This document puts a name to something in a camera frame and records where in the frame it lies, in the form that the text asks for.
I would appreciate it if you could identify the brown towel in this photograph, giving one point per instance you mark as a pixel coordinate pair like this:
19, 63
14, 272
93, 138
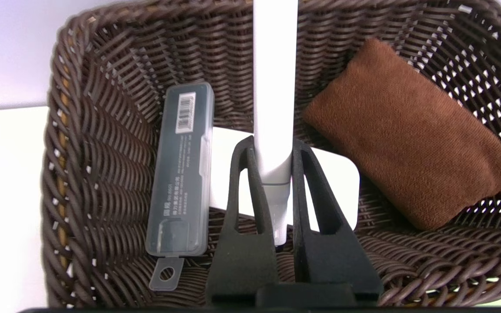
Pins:
411, 139

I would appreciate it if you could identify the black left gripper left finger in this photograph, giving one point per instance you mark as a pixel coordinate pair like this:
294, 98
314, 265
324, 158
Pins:
244, 256

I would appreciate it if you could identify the dark brown wicker basket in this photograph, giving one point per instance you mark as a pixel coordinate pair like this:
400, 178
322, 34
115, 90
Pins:
102, 152

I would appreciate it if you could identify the white marker pen black cap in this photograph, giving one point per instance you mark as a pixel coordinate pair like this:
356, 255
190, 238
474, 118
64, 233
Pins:
275, 87

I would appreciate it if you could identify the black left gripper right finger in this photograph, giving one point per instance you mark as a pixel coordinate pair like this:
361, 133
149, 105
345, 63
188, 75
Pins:
333, 256

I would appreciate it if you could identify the white router box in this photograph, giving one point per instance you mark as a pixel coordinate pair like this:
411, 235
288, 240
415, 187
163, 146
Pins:
342, 182

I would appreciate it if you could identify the clear plastic case with barcode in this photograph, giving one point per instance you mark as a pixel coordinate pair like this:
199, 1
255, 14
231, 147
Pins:
183, 174

